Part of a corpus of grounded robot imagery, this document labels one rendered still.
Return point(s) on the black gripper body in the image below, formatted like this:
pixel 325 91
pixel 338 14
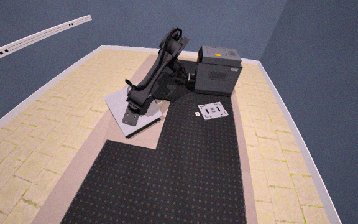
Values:
pixel 176 68

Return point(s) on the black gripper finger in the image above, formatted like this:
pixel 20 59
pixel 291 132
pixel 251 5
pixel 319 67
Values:
pixel 181 76
pixel 184 72

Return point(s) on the dark grey boxy machine housing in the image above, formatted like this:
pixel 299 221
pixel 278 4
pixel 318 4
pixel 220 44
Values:
pixel 217 72

